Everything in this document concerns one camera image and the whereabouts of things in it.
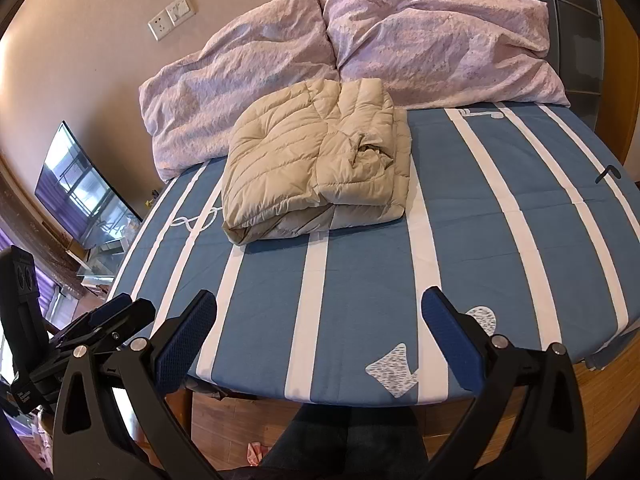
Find flat screen television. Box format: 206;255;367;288
33;120;144;252

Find person's dark trouser legs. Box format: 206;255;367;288
256;404;432;480

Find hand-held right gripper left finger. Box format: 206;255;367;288
52;288;223;480

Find blue white striped bed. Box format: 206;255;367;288
106;101;640;476

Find white wall switch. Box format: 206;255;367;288
166;0;195;25

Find white wall socket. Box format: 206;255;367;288
147;10;174;42

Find cream puffer jacket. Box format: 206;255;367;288
221;77;414;247

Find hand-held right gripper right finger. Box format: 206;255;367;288
420;286;587;480

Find lilac floral quilt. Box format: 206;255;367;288
316;0;572;112
138;0;342;184

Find glass panel door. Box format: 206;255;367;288
515;0;609;94

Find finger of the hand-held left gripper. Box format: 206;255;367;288
46;293;157;362

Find glass television stand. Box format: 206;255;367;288
65;230;132;292

